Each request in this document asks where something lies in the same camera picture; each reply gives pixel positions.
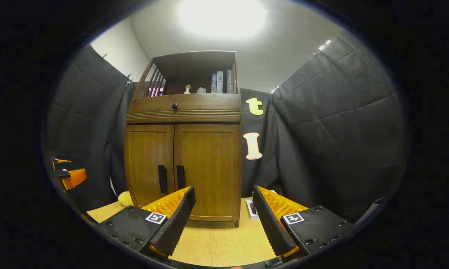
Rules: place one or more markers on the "wooden double-door shoe cabinet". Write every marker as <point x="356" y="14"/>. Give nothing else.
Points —
<point x="224" y="118"/>

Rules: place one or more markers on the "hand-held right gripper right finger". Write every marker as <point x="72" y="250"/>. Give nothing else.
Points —
<point x="271" y="224"/>

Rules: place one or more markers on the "dark blue book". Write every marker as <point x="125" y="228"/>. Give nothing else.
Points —
<point x="214" y="84"/>

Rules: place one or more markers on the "wooden cabinet drawer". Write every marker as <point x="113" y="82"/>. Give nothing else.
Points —
<point x="206" y="102"/>

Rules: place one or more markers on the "wooden shoe cabinet door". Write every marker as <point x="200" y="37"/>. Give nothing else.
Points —
<point x="146" y="157"/>
<point x="209" y="157"/>

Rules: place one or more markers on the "light grey book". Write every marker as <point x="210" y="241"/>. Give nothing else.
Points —
<point x="219" y="83"/>

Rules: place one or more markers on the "yellow round object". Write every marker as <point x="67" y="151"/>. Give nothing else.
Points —
<point x="126" y="198"/>

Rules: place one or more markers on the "black backdrop cloth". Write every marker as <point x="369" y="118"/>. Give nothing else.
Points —
<point x="340" y="123"/>

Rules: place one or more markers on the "small white block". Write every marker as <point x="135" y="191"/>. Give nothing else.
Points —
<point x="201" y="90"/>

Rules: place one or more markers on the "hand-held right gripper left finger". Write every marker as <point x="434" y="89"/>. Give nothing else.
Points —
<point x="177" y="220"/>

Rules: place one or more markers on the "small pale bottle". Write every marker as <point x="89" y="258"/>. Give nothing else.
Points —
<point x="187" y="89"/>

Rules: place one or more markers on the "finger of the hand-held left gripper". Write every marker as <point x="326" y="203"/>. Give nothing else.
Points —
<point x="75" y="178"/>
<point x="62" y="161"/>

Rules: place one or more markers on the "small ceiling light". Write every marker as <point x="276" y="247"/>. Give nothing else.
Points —
<point x="324" y="45"/>

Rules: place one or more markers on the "white picture-cover book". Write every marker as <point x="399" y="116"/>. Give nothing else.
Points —
<point x="252" y="210"/>

